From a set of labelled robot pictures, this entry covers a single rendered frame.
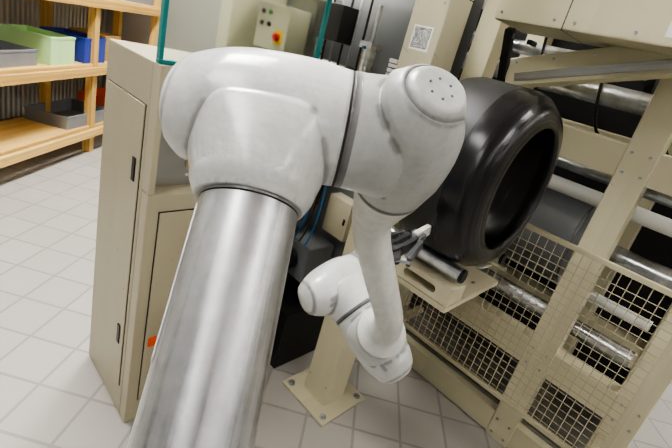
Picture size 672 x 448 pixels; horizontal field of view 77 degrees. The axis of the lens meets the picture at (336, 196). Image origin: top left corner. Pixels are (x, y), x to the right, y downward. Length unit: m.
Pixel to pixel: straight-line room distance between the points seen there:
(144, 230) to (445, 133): 1.10
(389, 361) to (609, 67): 1.15
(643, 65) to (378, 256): 1.14
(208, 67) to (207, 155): 0.09
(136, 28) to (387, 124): 5.04
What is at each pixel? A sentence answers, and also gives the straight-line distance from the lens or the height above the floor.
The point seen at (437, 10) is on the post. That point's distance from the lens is 1.45.
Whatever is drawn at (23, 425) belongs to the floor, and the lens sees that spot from 1.94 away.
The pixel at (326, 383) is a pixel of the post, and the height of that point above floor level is 0.12.
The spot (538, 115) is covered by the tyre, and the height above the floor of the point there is 1.39.
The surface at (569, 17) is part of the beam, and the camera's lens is 1.56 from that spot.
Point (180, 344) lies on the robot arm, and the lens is 0.38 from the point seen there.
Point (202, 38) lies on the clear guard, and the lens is 1.30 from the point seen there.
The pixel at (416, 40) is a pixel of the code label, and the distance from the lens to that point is 1.47.
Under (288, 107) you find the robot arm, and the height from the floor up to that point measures 1.37.
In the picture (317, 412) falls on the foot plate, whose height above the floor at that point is 0.01.
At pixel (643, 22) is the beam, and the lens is 1.50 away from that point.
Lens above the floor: 1.44
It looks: 20 degrees down
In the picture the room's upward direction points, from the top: 15 degrees clockwise
